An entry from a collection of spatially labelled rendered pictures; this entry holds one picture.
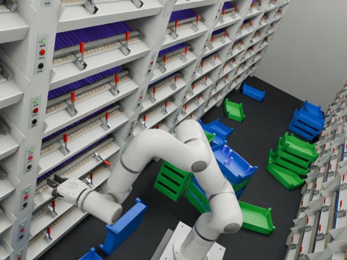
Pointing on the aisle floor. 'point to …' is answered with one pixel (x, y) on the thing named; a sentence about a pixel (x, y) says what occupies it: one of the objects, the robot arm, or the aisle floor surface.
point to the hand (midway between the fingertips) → (54, 181)
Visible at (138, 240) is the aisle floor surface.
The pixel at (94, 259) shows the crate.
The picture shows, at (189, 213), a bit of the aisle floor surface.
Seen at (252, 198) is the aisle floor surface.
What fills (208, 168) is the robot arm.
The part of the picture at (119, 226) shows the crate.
